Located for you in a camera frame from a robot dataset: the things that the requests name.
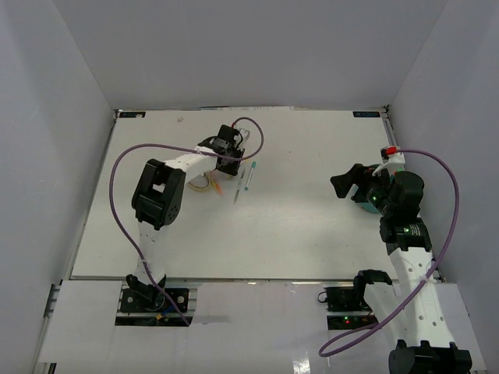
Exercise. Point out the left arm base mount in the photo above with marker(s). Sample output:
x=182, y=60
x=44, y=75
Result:
x=143, y=304

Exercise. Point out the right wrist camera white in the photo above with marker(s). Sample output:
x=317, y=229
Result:
x=393, y=160

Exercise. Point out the blue corner label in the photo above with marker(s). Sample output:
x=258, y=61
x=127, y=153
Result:
x=366, y=114
x=132, y=114

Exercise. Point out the right blue corner label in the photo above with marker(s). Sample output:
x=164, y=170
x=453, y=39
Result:
x=366, y=114

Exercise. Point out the beige tape roll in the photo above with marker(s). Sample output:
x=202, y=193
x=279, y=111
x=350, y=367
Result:
x=201, y=183

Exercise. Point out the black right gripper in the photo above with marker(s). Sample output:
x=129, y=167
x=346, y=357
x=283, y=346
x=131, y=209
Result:
x=358, y=174

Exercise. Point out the teal cap white marker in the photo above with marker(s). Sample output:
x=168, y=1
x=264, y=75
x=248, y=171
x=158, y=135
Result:
x=250, y=175

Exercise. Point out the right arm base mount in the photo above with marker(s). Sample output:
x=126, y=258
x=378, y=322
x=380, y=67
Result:
x=344, y=312

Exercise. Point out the yellow pen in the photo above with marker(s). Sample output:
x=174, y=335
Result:
x=213, y=182

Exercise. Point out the teal round organizer container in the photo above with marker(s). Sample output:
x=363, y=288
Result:
x=368, y=184

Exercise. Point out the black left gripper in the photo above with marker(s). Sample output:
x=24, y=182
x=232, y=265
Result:
x=233, y=170

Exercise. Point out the pink pen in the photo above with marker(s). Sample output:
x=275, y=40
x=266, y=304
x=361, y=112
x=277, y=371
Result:
x=218, y=185

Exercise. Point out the left blue corner label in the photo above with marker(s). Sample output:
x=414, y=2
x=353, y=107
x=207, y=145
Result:
x=132, y=114

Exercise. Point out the grey pen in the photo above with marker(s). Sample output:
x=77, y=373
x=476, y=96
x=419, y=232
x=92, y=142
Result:
x=239, y=185

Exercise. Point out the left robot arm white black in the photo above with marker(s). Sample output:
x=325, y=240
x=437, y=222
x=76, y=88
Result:
x=158, y=197

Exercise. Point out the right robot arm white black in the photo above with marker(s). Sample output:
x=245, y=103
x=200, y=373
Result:
x=407, y=308

